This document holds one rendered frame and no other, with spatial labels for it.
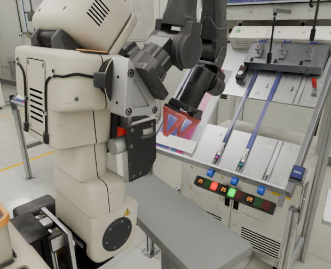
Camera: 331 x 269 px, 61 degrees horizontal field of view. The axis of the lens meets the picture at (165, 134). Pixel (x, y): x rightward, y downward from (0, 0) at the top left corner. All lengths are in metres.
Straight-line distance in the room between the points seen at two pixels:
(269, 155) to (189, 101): 0.55
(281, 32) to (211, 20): 0.78
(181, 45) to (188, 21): 0.06
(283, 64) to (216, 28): 0.68
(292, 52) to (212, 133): 0.51
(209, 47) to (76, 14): 0.33
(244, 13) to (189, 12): 0.95
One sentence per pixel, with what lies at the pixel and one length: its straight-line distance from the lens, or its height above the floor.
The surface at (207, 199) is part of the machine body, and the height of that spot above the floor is 0.31.
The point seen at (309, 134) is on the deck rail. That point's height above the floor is 0.89.
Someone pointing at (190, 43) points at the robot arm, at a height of 1.25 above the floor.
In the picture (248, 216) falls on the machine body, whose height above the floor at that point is 0.31.
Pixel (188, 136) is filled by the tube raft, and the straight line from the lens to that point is 1.34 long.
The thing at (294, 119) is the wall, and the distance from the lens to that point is 3.13.
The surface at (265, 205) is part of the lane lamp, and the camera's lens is 1.15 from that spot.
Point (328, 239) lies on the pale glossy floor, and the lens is 2.20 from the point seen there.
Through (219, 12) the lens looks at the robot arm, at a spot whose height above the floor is 1.31.
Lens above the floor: 1.28
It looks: 21 degrees down
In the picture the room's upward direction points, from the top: straight up
